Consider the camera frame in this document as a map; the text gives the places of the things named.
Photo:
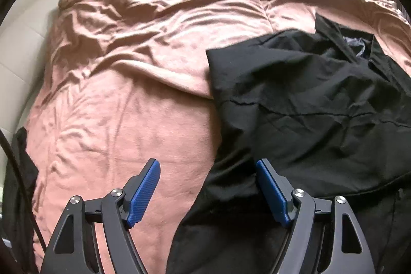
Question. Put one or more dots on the black garment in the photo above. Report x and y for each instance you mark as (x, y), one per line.
(289, 100)

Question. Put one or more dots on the pink blanket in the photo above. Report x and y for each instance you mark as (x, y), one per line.
(128, 100)

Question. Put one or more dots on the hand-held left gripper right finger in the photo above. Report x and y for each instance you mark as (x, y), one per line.
(271, 193)

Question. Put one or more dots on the dark cloth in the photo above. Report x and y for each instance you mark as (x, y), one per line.
(22, 229)

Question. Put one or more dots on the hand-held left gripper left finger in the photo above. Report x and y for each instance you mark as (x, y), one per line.
(144, 193)

